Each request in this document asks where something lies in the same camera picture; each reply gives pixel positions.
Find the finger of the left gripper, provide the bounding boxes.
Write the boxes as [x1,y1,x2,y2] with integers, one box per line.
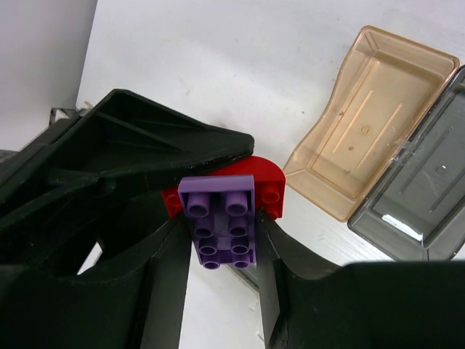
[1,89,254,262]

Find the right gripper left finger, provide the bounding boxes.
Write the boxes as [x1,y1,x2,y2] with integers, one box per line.
[1,217,191,348]

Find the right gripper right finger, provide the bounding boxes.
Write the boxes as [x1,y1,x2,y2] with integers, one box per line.
[256,209,464,348]

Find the red lego stack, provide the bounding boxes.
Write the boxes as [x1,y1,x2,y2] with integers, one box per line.
[161,155,287,222]

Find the purple lego stack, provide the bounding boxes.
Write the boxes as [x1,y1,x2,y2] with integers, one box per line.
[177,174,256,270]

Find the grey transparent container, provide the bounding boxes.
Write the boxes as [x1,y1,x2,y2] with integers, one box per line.
[347,68,464,261]

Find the amber transparent container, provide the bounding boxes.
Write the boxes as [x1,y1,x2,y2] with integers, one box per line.
[283,25,460,222]

